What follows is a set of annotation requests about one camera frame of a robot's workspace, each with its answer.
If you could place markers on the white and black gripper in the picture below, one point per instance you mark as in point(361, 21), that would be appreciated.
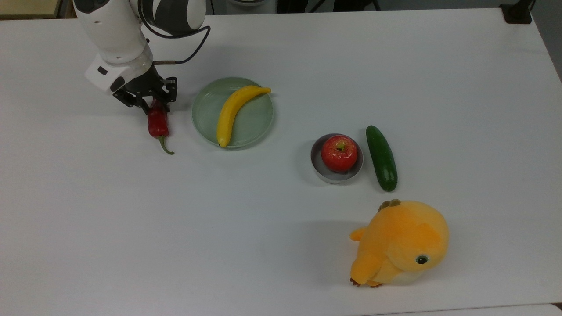
point(109, 77)

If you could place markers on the red chili pepper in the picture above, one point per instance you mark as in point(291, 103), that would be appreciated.
point(157, 123)

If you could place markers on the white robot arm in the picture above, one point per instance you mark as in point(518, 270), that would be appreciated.
point(114, 30)

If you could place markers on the pale green plastic plate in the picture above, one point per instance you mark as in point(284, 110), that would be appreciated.
point(255, 123)

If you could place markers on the yellow banana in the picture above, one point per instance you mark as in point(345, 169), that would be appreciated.
point(228, 114)

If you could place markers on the yellow wooden cabinet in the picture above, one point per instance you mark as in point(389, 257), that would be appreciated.
point(26, 8)

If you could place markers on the red apple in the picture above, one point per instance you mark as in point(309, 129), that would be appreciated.
point(339, 153)

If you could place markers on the grey round bowl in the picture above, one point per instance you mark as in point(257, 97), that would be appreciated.
point(336, 178)

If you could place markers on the green cucumber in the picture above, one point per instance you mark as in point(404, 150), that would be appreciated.
point(382, 160)

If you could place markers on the orange plush dinosaur toy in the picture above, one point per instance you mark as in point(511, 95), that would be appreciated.
point(404, 245)

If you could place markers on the black table clamp base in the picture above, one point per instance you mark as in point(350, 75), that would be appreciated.
point(517, 12)

